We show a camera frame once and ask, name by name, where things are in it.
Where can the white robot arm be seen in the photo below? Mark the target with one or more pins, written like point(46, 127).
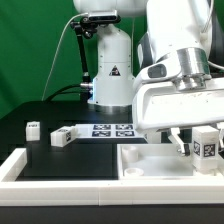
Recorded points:
point(177, 49)

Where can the white U-shaped fence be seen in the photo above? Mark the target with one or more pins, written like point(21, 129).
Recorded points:
point(104, 192)

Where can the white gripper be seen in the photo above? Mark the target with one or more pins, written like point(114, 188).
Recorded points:
point(160, 106)

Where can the grey rear camera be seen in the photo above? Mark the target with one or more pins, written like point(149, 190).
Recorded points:
point(110, 16)

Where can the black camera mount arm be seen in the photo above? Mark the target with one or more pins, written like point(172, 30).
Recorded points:
point(83, 31)

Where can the white square tabletop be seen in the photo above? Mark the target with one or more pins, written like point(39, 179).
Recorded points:
point(161, 162)

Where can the white fiducial tag sheet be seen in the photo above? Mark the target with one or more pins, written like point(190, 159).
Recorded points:
point(107, 131)

